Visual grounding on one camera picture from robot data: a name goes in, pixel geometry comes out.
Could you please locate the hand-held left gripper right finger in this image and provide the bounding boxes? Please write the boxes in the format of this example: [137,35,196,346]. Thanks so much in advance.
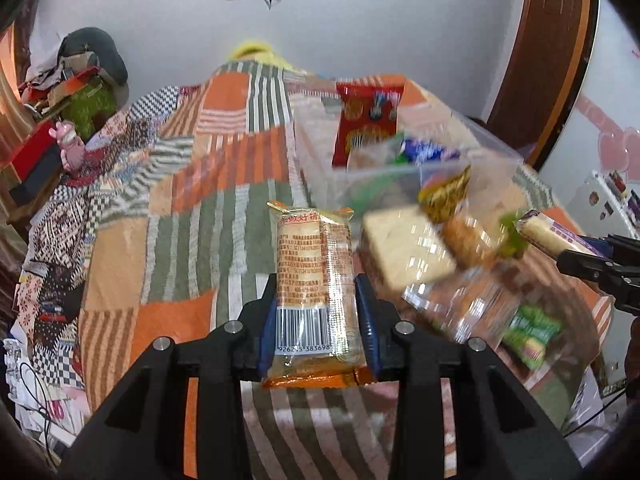
[355,275,583,480]

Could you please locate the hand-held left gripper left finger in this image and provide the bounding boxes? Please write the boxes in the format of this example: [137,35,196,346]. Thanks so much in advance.
[57,274,279,480]

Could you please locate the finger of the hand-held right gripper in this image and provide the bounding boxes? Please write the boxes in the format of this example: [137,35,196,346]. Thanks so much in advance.
[556,250,640,317]
[595,234,640,267]

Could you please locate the purple white cracker packet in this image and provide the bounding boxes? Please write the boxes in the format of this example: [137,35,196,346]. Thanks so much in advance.
[515,210,608,261]

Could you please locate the orange clear biscuit packet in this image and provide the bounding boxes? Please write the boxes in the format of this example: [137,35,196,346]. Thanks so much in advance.
[260,200,377,391]

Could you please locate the clear plastic storage box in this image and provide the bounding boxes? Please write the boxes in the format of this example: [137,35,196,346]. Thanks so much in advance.
[294,107,531,351]

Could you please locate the clear sliced bread packet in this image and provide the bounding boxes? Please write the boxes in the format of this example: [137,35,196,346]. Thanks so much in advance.
[361,206,458,297]

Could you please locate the green snack packet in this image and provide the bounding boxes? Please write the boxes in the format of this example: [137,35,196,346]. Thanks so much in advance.
[501,305,562,370]

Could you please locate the white cabinet with pink bow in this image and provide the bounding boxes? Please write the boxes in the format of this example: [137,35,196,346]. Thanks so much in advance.
[537,0,640,241]

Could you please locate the brown biscuit packet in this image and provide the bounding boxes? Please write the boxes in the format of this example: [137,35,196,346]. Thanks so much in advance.
[442,212,501,270]

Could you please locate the patchwork blanket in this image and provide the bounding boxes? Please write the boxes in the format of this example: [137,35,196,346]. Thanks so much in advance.
[15,60,616,480]

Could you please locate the yellow snack packet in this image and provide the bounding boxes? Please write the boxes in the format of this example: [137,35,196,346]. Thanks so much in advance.
[418,165,472,224]

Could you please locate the blue snack packet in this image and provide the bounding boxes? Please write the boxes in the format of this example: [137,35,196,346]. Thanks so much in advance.
[397,137,461,165]

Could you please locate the red snack packet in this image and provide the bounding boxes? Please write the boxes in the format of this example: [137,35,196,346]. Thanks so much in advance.
[331,81,405,168]

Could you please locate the pink toy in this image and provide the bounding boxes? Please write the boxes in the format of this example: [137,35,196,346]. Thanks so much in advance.
[49,121,87,176]

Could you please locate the yellow cloth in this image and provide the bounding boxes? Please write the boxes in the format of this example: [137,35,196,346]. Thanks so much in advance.
[229,37,296,73]

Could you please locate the red black box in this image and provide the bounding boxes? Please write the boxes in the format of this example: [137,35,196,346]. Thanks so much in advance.
[10,120,66,206]

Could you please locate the pile of clothes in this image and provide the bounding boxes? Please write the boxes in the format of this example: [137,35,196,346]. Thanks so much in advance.
[20,27,130,141]

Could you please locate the brown wooden door frame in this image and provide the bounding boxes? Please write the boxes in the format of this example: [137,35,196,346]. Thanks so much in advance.
[482,0,601,171]

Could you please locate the black cable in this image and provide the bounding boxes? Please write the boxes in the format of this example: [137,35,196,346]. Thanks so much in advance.
[2,357,56,456]

